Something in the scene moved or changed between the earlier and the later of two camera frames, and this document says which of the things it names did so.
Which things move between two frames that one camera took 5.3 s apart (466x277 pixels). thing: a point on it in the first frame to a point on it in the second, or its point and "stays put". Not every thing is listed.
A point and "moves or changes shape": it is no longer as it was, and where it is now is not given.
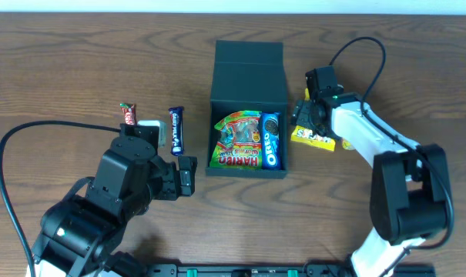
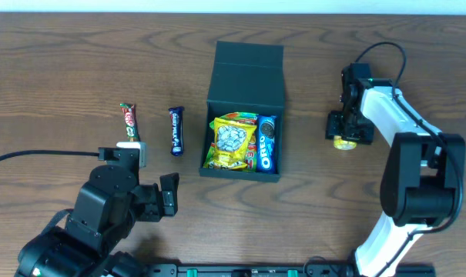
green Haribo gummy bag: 239,145 to 210,156
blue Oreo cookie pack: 271,141 moves or changes shape
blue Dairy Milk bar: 176,130 stays put
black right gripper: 301,114 to 348,131
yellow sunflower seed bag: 310,138 to 231,141
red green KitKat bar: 129,111 stays put
